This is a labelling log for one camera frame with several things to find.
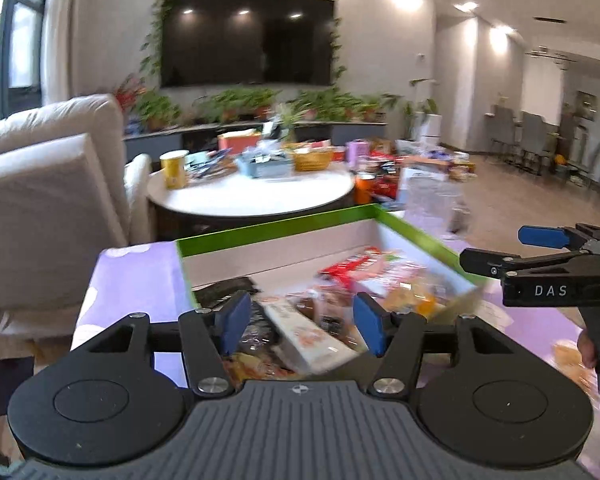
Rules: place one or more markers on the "white humidifier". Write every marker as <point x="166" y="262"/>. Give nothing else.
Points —
<point x="431" y="129"/>

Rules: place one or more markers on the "pink box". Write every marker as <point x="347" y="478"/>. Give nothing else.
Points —
<point x="358" y="151"/>

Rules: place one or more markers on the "spider plant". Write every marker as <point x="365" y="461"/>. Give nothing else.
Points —
<point x="287" y="122"/>

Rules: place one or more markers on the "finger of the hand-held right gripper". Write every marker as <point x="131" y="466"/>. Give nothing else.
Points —
<point x="480" y="260"/>
<point x="540" y="236"/>

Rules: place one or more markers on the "dark framed window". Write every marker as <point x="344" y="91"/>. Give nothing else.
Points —
<point x="22" y="45"/>

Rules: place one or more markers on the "long white snack packet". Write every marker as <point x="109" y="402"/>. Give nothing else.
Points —
<point x="305" y="335"/>

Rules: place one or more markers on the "beige sofa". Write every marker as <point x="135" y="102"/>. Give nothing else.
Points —
<point x="45" y="200"/>

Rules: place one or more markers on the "tall broad-leaf potted plant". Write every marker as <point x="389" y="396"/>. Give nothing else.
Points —
<point x="420" y="105"/>

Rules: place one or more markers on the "clear plastic pitcher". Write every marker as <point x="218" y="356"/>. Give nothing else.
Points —
<point x="432" y="205"/>

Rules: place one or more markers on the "red flower plant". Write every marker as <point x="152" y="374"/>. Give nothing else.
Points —
<point x="129" y="94"/>

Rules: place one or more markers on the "grey dining chair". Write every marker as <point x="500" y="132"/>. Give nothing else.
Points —
<point x="502" y="130"/>
<point x="535" y="140"/>

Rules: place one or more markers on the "red snack bag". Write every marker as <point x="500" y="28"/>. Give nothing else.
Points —
<point x="387" y="182"/>

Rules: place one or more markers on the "large red snack packet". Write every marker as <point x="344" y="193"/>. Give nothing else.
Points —
<point x="352" y="267"/>

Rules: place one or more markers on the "yellow canister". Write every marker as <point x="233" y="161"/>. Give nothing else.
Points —
<point x="174" y="170"/>

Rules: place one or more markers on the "black snack packet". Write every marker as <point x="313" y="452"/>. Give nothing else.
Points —
<point x="220" y="292"/>

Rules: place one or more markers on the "yellow snack packet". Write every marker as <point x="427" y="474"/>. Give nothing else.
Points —
<point x="415" y="297"/>

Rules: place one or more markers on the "person's right hand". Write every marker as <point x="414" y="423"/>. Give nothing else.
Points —
<point x="586" y="350"/>

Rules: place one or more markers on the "dark cloth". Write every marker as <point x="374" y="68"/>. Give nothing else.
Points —
<point x="2" y="385"/>

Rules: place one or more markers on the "black wall television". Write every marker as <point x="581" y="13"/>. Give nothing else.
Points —
<point x="250" y="35"/>

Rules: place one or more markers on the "brown snack packet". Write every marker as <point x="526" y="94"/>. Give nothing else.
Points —
<point x="330" y="310"/>

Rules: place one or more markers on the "green cardboard box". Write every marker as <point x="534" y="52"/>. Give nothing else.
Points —
<point x="280" y="242"/>

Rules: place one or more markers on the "purple printed tablecloth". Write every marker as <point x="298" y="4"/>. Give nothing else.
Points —
<point x="130" y="280"/>

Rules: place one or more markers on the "orange snack packet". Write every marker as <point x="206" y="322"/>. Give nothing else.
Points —
<point x="570" y="362"/>

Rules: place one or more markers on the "blue plastic basket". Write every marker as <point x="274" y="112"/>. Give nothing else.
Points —
<point x="265" y="167"/>

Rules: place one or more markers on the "yellow wicker basket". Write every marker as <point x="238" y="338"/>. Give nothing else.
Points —
<point x="312" y="161"/>

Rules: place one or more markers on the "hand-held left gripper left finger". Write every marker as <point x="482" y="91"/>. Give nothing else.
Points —
<point x="235" y="320"/>

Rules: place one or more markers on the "orange bottle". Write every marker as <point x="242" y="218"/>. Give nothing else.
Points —
<point x="364" y="189"/>

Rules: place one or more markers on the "green potted plant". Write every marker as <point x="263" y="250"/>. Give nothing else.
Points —
<point x="240" y="102"/>
<point x="155" y="110"/>
<point x="340" y="105"/>

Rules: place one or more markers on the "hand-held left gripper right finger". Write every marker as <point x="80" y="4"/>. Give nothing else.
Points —
<point x="370" y="322"/>

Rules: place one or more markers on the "round white coffee table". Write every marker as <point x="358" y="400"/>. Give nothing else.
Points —
<point x="260" y="201"/>

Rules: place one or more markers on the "orange box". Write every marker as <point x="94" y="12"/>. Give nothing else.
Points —
<point x="239" y="142"/>

